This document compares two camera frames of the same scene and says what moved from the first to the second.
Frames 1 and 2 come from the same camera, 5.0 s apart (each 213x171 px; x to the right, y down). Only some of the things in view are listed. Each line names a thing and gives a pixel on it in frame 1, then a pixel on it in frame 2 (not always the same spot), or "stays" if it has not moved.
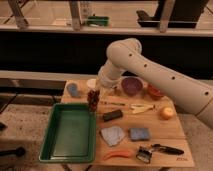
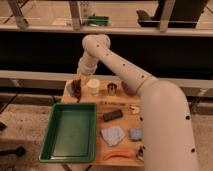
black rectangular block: x=108 y=116 stays
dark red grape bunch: x=93 y=96 → x=76 y=88
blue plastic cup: x=72 y=88 stays
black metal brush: x=143 y=154 stays
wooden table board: x=138 y=126 stays
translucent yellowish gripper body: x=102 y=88 → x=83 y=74
